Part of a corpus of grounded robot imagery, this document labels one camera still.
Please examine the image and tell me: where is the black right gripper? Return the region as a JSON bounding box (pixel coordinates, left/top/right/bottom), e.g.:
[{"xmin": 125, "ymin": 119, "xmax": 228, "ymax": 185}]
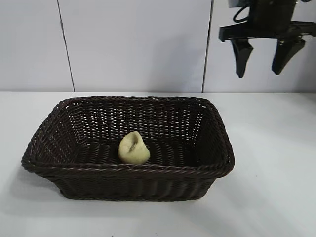
[{"xmin": 219, "ymin": 0, "xmax": 315, "ymax": 79}]

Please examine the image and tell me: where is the pale yellow egg yolk pastry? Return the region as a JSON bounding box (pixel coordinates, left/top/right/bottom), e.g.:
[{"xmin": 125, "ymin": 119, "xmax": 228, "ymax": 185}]
[{"xmin": 118, "ymin": 131, "xmax": 151, "ymax": 164}]

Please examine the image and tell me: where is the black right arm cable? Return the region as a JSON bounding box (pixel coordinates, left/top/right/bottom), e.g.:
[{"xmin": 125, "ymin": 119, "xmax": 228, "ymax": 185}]
[{"xmin": 233, "ymin": 4, "xmax": 251, "ymax": 24}]

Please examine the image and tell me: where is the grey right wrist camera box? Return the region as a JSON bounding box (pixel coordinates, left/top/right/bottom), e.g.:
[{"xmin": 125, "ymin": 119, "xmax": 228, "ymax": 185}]
[{"xmin": 227, "ymin": 0, "xmax": 248, "ymax": 8}]

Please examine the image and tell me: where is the dark brown wicker basket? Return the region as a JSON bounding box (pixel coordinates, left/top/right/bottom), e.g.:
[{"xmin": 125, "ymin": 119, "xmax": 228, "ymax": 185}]
[{"xmin": 21, "ymin": 96, "xmax": 236, "ymax": 202}]

